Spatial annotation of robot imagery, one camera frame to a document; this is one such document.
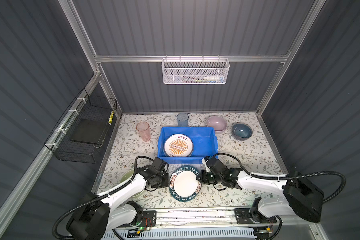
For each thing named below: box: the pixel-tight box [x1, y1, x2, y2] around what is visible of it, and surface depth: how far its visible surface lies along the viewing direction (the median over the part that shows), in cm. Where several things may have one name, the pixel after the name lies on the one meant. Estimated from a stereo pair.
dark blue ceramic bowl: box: [231, 123, 253, 141], surface depth 107 cm
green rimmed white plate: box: [169, 165, 202, 202], surface depth 85 cm
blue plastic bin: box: [157, 126, 219, 164], surface depth 102 cm
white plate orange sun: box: [163, 133, 194, 158], surface depth 100 cm
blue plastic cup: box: [176, 112, 189, 127], surface depth 105 cm
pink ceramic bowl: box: [206, 115, 227, 135], surface depth 113 cm
